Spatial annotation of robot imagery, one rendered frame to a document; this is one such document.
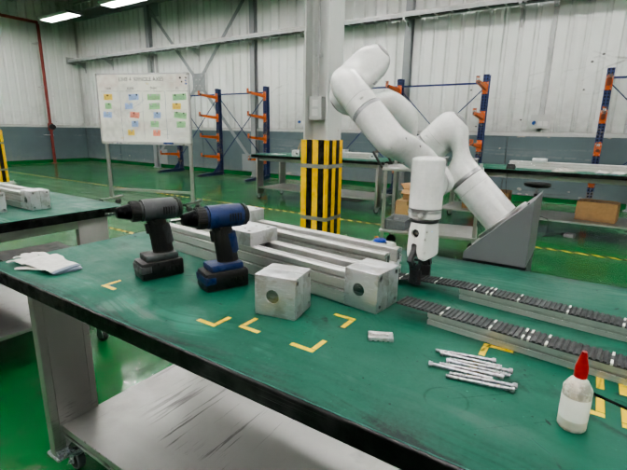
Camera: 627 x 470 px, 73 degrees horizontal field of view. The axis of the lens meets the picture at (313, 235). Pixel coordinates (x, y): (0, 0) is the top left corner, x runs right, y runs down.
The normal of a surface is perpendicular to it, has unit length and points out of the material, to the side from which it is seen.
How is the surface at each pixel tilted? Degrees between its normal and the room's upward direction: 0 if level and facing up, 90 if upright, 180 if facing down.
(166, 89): 90
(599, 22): 90
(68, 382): 90
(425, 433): 0
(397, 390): 0
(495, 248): 90
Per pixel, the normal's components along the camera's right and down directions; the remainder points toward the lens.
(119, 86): -0.23, 0.23
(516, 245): -0.54, 0.19
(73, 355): 0.84, 0.15
